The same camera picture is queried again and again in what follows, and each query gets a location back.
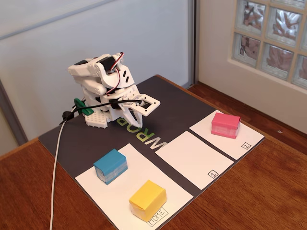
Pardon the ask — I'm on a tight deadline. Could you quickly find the white paper sheet marked 2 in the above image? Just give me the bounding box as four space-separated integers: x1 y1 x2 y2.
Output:
189 109 265 161

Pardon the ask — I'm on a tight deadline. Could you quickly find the grey metal door post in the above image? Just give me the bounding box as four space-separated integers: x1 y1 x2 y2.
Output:
187 0 200 88

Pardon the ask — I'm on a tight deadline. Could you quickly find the grey slanted metal frame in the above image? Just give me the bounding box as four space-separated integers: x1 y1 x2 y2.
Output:
0 79 29 146

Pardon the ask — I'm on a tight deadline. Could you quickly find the red black servo wire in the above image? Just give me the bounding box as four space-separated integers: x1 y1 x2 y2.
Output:
106 51 125 95

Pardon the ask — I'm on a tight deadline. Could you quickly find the dark grey printed mat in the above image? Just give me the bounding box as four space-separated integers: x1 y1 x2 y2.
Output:
38 74 265 230

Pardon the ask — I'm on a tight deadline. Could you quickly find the yellow paper box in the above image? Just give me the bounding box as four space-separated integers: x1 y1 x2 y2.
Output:
129 179 167 222

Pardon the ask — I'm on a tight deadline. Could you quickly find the white cable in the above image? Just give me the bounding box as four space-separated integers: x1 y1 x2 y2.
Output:
49 121 67 230

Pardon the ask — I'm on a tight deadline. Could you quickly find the white paper sheet marked HOME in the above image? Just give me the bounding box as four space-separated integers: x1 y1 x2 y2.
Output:
74 143 194 230

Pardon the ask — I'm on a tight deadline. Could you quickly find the blue paper box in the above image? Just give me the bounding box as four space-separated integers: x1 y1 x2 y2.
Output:
93 148 128 185

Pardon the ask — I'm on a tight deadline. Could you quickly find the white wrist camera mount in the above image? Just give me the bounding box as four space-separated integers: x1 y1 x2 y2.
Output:
124 93 161 117

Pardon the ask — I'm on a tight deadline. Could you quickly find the black camera cable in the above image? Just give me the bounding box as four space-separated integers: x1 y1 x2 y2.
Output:
59 99 142 125

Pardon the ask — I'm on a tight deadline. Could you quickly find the glass block window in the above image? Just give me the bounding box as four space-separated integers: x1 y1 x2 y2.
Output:
231 0 307 91

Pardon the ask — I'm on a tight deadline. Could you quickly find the green clamp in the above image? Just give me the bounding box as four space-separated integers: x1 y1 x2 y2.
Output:
73 97 94 115

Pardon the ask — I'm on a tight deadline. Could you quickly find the white paper sheet marked 1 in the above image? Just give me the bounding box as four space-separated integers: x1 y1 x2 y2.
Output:
154 131 235 191

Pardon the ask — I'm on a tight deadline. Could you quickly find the red paper box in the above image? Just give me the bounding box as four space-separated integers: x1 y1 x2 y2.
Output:
211 112 241 139

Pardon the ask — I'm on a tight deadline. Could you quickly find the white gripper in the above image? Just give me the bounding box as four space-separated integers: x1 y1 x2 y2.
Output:
108 85 144 128

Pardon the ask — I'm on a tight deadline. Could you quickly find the frosted glass door panel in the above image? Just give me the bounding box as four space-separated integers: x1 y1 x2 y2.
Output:
0 0 190 142

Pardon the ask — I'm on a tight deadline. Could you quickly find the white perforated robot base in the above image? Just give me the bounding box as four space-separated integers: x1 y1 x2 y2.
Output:
81 91 125 129

